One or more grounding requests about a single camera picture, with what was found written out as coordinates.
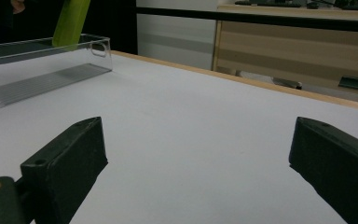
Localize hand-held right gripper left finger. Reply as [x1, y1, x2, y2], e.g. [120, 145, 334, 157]
[20, 116, 109, 224]

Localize black horizontal frame bar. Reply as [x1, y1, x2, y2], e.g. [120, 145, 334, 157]
[135, 7, 358, 34]

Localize clear plastic storage box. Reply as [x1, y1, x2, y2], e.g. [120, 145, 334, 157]
[0, 33, 113, 114]

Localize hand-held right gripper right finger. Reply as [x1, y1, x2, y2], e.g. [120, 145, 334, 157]
[288, 116, 358, 224]

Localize dark grey flat plate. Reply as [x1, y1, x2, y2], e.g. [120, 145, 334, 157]
[337, 76, 358, 93]

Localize light wooden desk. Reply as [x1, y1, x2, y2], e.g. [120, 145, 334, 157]
[212, 3, 358, 105]

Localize white cabinet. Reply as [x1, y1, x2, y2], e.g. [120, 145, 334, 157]
[135, 0, 219, 71]

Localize black keyboard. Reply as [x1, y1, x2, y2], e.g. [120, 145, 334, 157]
[234, 0, 303, 8]

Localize dark desktop devices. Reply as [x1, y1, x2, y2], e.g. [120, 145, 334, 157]
[305, 0, 358, 12]

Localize dark curved object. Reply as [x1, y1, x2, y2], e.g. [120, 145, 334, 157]
[272, 77, 304, 91]

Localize white cover board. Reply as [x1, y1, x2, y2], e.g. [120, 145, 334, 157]
[0, 49, 358, 224]

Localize black curtain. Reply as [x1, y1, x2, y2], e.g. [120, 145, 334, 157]
[0, 0, 138, 56]

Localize wooden table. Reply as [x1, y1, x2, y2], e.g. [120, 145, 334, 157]
[110, 49, 358, 114]

